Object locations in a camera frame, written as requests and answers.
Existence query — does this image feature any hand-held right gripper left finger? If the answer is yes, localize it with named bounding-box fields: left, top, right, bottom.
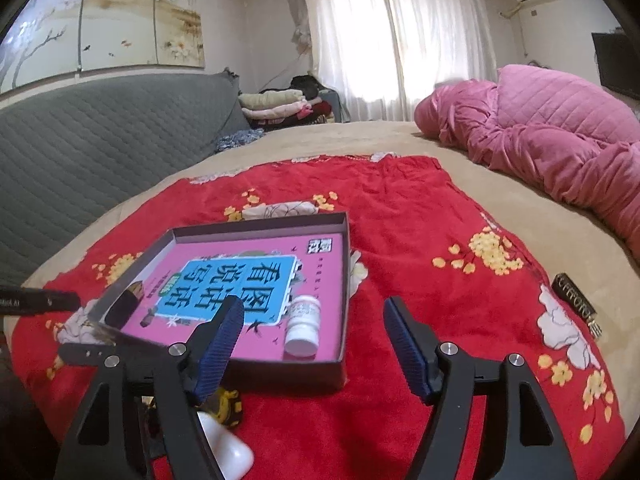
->
left=52, top=295, right=246, bottom=480

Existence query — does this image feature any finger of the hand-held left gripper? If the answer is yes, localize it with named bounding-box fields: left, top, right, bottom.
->
left=57, top=342, right=171, bottom=367

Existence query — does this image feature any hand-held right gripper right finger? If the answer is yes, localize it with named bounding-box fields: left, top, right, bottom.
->
left=382, top=296, right=578, bottom=480

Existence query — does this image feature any dark cardboard box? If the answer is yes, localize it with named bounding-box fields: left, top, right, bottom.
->
left=85, top=211, right=351, bottom=393

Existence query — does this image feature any white earbuds case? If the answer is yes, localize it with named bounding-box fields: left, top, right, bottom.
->
left=196, top=410, right=254, bottom=480

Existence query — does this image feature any dark brown pen-like object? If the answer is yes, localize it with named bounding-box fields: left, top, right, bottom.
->
left=107, top=281, right=147, bottom=328

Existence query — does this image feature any small white bottle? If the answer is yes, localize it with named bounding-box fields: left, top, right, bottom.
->
left=283, top=295, right=321, bottom=361

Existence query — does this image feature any red floral blanket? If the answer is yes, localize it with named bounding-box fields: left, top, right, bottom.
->
left=10, top=155, right=628, bottom=480

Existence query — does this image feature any pink book with blue label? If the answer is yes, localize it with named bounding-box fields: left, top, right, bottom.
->
left=117, top=232, right=346, bottom=363

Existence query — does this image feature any grey quilted headboard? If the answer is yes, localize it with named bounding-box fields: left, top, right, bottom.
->
left=0, top=71, right=251, bottom=291

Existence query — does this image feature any blue patterned cloth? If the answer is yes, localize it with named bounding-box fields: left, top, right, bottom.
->
left=215, top=129, right=266, bottom=155

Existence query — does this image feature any pile of folded clothes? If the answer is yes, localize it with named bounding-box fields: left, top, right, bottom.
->
left=237, top=89, right=346, bottom=133

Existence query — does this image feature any pink quilted comforter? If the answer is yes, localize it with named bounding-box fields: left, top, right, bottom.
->
left=414, top=64, right=640, bottom=261

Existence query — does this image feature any black bag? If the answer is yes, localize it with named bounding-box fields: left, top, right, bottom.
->
left=290, top=75, right=323, bottom=101

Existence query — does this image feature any white curtain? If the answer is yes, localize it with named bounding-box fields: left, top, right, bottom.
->
left=300, top=0, right=501, bottom=123

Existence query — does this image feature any black television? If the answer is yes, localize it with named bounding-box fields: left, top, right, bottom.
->
left=591, top=32, right=640, bottom=103

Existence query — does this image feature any floral wall painting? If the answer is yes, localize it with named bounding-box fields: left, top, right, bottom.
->
left=0, top=0, right=207, bottom=93

